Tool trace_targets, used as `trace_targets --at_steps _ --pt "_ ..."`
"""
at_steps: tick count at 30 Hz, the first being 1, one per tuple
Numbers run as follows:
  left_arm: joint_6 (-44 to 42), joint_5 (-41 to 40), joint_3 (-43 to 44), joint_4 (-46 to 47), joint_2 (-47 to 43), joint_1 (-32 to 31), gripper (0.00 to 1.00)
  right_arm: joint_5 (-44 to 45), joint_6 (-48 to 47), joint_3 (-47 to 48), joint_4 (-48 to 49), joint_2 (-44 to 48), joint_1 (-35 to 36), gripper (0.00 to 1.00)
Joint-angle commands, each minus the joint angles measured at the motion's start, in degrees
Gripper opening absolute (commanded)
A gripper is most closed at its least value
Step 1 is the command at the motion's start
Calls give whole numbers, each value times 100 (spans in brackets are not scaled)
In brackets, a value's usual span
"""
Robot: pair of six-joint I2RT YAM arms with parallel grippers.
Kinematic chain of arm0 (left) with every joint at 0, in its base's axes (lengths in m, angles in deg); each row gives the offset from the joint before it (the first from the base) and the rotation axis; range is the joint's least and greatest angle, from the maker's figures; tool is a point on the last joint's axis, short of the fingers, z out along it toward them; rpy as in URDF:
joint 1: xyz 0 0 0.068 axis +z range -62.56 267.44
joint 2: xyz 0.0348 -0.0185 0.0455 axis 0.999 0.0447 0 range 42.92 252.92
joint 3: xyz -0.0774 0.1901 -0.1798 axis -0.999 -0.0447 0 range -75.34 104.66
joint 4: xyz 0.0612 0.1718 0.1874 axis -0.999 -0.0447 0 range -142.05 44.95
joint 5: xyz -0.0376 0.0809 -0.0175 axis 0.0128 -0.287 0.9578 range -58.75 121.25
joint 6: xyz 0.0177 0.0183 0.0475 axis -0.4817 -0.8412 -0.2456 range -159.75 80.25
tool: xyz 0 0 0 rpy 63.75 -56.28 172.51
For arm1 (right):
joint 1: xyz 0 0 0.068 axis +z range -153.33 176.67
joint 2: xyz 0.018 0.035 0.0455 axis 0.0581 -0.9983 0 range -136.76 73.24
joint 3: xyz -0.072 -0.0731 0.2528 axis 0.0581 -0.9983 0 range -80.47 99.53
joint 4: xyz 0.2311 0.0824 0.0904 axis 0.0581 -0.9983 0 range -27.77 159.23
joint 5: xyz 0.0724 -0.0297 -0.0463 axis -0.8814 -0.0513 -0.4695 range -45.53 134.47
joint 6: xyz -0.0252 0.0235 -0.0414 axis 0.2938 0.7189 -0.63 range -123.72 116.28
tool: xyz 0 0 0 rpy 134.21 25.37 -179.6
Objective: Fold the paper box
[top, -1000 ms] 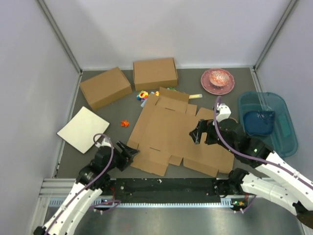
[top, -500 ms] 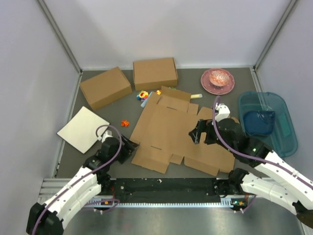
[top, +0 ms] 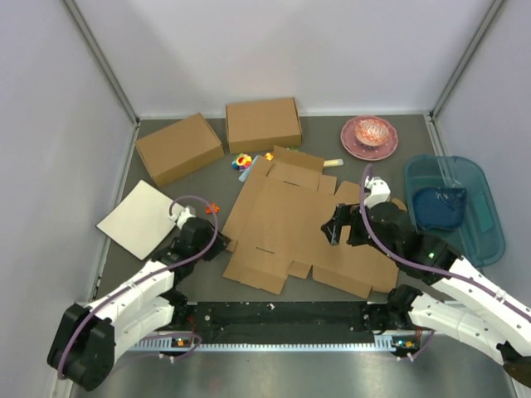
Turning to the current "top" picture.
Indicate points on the dark blue dish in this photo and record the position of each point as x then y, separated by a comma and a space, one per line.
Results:
440, 208

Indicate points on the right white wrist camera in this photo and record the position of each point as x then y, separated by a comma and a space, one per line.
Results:
377, 191

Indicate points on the white square board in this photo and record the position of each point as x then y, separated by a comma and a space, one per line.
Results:
140, 222

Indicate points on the teal plastic bin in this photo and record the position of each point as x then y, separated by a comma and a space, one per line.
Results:
480, 238

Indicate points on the yellow chalk stick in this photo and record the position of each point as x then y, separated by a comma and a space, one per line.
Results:
333, 163

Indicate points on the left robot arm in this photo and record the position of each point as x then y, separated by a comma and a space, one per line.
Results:
91, 338

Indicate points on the blue chalk stick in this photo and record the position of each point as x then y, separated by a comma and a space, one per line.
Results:
246, 172

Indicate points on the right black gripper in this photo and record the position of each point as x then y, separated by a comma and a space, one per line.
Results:
344, 215

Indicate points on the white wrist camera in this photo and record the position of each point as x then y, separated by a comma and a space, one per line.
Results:
377, 191
179, 215

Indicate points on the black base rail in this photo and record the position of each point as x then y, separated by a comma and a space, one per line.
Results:
203, 317

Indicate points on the cardboard box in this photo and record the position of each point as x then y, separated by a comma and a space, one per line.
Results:
259, 125
275, 230
179, 149

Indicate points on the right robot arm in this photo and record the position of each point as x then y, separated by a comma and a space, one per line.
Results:
491, 321

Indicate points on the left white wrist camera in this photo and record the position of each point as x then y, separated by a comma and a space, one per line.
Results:
179, 215

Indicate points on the pink plate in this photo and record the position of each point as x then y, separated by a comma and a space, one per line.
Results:
358, 150

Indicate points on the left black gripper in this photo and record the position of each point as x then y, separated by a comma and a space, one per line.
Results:
221, 242

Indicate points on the rainbow flower plush left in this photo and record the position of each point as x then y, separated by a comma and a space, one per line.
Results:
241, 162

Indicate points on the small orange toy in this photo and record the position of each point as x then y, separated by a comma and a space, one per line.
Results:
212, 208

